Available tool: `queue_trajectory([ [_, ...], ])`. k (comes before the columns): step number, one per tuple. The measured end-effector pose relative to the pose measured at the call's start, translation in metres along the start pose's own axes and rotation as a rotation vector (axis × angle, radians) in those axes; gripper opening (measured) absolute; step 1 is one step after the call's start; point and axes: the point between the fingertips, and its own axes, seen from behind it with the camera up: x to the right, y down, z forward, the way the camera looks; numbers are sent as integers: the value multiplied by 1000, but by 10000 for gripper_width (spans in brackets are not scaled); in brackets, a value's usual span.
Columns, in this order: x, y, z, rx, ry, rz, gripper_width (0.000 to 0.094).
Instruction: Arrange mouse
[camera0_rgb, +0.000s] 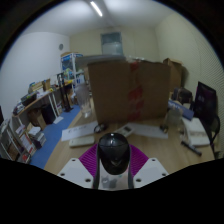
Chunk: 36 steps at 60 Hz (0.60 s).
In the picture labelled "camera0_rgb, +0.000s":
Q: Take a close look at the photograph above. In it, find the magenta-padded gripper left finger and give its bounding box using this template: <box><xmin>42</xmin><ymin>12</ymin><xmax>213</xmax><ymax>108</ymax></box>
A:
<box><xmin>57</xmin><ymin>143</ymin><xmax>101</xmax><ymax>190</ymax></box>

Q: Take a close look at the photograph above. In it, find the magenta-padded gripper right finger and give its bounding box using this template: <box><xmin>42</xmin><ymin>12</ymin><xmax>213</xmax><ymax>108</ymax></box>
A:
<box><xmin>127</xmin><ymin>143</ymin><xmax>170</xmax><ymax>190</ymax></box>

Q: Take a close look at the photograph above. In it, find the black computer mouse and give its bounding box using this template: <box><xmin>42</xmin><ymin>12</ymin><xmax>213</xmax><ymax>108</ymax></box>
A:
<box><xmin>96</xmin><ymin>132</ymin><xmax>132</xmax><ymax>177</ymax></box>

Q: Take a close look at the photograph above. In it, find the flat white case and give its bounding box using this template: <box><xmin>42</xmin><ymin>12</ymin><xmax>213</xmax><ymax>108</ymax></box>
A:
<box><xmin>68</xmin><ymin>135</ymin><xmax>96</xmax><ymax>149</ymax></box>

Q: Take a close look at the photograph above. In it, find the plain white paper sheet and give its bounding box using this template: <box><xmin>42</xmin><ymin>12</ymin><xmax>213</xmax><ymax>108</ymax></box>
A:
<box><xmin>128</xmin><ymin>122</ymin><xmax>170</xmax><ymax>140</ymax></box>

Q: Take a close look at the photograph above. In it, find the black marker pen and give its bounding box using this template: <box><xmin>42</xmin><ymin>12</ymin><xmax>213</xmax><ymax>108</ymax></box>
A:
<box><xmin>180</xmin><ymin>139</ymin><xmax>203</xmax><ymax>157</ymax></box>

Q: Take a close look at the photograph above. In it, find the clear plastic container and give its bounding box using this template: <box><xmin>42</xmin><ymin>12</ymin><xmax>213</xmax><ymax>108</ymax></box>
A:
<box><xmin>165</xmin><ymin>106</ymin><xmax>184</xmax><ymax>129</ymax></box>

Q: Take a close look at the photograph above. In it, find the clear plastic jug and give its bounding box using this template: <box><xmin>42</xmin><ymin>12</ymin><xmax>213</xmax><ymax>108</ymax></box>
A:
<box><xmin>74</xmin><ymin>83</ymin><xmax>93</xmax><ymax>118</ymax></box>

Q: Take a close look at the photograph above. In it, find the white book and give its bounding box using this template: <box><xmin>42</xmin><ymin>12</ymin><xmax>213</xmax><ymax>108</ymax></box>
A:
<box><xmin>181</xmin><ymin>116</ymin><xmax>211</xmax><ymax>148</ymax></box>

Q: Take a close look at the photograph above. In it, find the blue book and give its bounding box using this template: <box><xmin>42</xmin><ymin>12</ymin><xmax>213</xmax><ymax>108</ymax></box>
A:
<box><xmin>167</xmin><ymin>99</ymin><xmax>195</xmax><ymax>122</ymax></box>

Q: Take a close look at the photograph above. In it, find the small brown cardboard box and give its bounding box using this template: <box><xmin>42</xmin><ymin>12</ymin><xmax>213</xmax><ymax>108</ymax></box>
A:
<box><xmin>27</xmin><ymin>108</ymin><xmax>48</xmax><ymax>131</ymax></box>

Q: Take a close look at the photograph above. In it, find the tall black stand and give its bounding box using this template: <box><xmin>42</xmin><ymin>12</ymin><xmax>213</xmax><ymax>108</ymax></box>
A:
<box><xmin>56</xmin><ymin>71</ymin><xmax>75</xmax><ymax>113</ymax></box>

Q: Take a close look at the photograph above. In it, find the large brown cardboard box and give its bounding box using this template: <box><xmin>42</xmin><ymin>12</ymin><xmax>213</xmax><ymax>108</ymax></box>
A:
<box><xmin>87</xmin><ymin>59</ymin><xmax>172</xmax><ymax>125</ymax></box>

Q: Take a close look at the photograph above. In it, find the white shelf unit with books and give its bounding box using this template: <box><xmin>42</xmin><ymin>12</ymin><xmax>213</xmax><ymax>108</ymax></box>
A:
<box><xmin>0</xmin><ymin>118</ymin><xmax>48</xmax><ymax>164</ymax></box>

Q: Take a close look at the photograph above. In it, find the dark bag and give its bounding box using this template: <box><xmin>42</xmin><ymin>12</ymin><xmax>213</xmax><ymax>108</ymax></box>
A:
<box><xmin>171</xmin><ymin>87</ymin><xmax>194</xmax><ymax>105</ymax></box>

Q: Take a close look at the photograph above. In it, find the black office chair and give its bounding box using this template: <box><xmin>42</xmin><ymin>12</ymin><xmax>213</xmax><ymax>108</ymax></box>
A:
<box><xmin>203</xmin><ymin>114</ymin><xmax>223</xmax><ymax>159</ymax></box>

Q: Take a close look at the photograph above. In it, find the wooden desk with white legs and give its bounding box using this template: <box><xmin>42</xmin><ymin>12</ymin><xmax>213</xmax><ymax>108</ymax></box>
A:
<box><xmin>12</xmin><ymin>81</ymin><xmax>73</xmax><ymax>126</ymax></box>

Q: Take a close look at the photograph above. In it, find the black computer monitor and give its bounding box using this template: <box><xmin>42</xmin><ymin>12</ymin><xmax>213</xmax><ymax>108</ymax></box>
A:
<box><xmin>193</xmin><ymin>80</ymin><xmax>218</xmax><ymax>126</ymax></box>

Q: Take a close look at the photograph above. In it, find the open tall cardboard box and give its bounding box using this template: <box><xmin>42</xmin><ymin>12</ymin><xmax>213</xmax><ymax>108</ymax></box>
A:
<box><xmin>162</xmin><ymin>57</ymin><xmax>184</xmax><ymax>93</ymax></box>

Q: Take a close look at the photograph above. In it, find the blue glass-door display cabinet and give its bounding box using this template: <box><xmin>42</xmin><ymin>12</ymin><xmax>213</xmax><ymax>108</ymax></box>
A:
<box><xmin>59</xmin><ymin>51</ymin><xmax>86</xmax><ymax>88</ymax></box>

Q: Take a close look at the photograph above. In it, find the black flat screen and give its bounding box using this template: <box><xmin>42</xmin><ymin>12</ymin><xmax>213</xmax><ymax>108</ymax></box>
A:
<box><xmin>0</xmin><ymin>105</ymin><xmax>5</xmax><ymax>126</ymax></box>

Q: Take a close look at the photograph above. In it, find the frosted window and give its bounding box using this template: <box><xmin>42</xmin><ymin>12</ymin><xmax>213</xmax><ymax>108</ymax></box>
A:
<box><xmin>100</xmin><ymin>31</ymin><xmax>124</xmax><ymax>56</ymax></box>

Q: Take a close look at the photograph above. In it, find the ceiling tube light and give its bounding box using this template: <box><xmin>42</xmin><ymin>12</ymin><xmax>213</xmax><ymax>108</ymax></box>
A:
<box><xmin>89</xmin><ymin>0</ymin><xmax>104</xmax><ymax>18</ymax></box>

